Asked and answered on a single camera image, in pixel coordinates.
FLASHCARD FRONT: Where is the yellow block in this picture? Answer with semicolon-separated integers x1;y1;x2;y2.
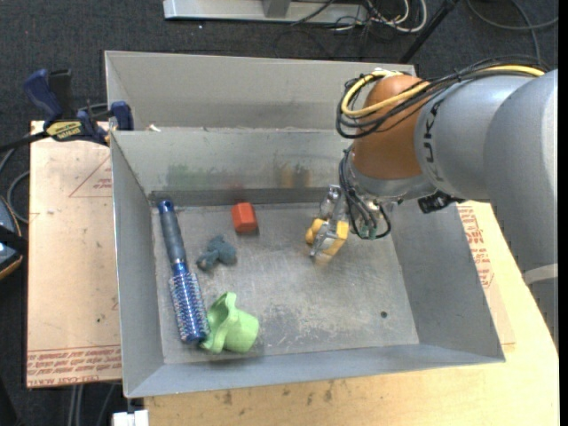
304;217;351;264

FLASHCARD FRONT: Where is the black cylinder on white bracket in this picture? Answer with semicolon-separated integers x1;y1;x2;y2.
417;193;466;215

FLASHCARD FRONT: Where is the green cup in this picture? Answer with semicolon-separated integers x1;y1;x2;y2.
199;291;261;355

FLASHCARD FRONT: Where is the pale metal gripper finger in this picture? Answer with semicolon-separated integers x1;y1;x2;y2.
309;184;346;258

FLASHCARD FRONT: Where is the grey-blue toy animal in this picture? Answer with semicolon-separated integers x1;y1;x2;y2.
195;233;239;272

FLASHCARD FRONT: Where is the blue hairbrush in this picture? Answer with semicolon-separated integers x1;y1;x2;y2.
157;199;211;344

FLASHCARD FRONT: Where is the red block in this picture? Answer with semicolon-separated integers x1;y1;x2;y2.
230;201;260;234

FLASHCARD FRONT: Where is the grey metal bin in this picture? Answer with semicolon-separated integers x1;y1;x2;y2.
104;50;507;398

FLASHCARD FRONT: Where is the brown cardboard board red print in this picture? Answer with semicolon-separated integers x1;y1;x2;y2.
26;120;518;390

